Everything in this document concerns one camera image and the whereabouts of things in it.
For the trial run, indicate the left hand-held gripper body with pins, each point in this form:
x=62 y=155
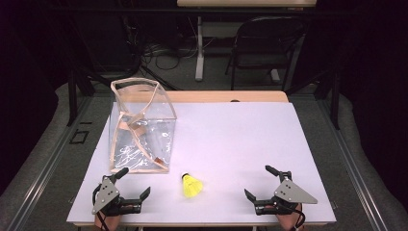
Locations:
x=107 y=194

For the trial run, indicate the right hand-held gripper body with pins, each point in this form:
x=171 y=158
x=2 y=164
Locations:
x=290 y=194

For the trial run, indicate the clear bag with beige trim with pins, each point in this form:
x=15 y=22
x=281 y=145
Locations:
x=141 y=144

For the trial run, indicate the person's right hand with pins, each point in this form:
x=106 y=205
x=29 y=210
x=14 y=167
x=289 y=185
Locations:
x=287 y=221

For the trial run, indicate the person's left hand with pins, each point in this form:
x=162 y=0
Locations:
x=107 y=222

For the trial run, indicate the white table board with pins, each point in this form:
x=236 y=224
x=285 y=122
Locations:
x=231 y=144

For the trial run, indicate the wooden table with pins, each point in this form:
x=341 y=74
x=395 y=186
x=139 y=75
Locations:
x=224 y=96

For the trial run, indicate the black metal stand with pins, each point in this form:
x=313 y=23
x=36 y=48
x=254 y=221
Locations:
x=335 y=102
x=72 y=96

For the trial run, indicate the black folding chair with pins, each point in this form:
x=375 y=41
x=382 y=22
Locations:
x=266 y=41

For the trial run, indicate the white desk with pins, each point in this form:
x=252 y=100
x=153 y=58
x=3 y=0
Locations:
x=199 y=48

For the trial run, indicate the grey floor rail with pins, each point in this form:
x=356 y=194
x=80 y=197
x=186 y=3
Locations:
x=352 y=173
x=48 y=173

